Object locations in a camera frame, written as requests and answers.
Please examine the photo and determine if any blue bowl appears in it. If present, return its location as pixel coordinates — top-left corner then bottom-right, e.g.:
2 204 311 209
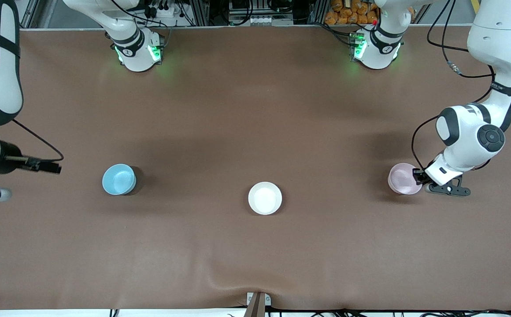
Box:
102 163 137 195

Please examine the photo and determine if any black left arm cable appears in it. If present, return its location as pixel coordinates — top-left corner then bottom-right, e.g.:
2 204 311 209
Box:
411 0 511 174

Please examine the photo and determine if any pink bowl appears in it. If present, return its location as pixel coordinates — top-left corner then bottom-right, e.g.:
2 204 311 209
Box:
388 162 423 195

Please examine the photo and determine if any white bowl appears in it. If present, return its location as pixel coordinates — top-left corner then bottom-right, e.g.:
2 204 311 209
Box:
248 181 283 216

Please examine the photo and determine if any orange snack pile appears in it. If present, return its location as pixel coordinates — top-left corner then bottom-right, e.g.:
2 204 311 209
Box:
325 0 379 26

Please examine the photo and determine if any brown table mat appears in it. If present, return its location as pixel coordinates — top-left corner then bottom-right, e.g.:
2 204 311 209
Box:
0 26 511 311

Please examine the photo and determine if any grey camera stand bracket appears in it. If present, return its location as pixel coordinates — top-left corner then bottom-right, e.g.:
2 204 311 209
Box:
243 291 272 317

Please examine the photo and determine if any white connector strip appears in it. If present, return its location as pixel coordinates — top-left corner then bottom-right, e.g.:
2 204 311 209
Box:
246 16 282 26

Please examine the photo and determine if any white power strip with plugs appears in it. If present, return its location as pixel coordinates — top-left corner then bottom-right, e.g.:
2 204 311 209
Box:
143 0 183 20

